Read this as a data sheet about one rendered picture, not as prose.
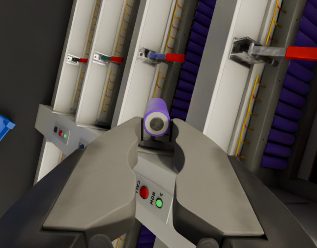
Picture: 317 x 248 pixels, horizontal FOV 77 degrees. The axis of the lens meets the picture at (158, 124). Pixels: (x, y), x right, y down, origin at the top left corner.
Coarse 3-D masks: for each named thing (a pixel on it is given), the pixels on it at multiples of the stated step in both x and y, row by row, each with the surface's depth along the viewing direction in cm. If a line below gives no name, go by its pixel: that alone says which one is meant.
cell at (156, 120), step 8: (152, 104) 15; (160, 104) 15; (152, 112) 13; (160, 112) 13; (144, 120) 13; (152, 120) 13; (160, 120) 13; (168, 120) 13; (144, 128) 13; (152, 128) 13; (160, 128) 13; (168, 128) 13
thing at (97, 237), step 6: (96, 234) 6; (102, 234) 6; (90, 240) 6; (96, 240) 6; (102, 240) 6; (108, 240) 6; (204, 240) 6; (210, 240) 6; (90, 246) 5; (96, 246) 5; (102, 246) 5; (108, 246) 5; (198, 246) 6; (204, 246) 6; (210, 246) 6; (216, 246) 6
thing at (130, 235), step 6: (138, 222) 42; (132, 228) 42; (138, 228) 42; (144, 228) 44; (126, 234) 43; (132, 234) 42; (138, 234) 42; (144, 234) 44; (150, 234) 45; (114, 240) 42; (120, 240) 43; (126, 240) 43; (132, 240) 42; (138, 240) 43; (144, 240) 44; (150, 240) 44; (114, 246) 42; (120, 246) 44; (126, 246) 42; (132, 246) 42; (138, 246) 44; (144, 246) 44; (150, 246) 45
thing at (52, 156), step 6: (48, 144) 67; (48, 150) 67; (54, 150) 68; (48, 156) 67; (54, 156) 68; (60, 156) 69; (42, 162) 67; (48, 162) 68; (54, 162) 69; (42, 168) 67; (48, 168) 68; (42, 174) 68
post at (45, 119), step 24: (48, 120) 68; (72, 120) 56; (72, 144) 52; (144, 168) 32; (168, 168) 30; (168, 192) 28; (288, 192) 34; (144, 216) 31; (312, 216) 25; (168, 240) 27
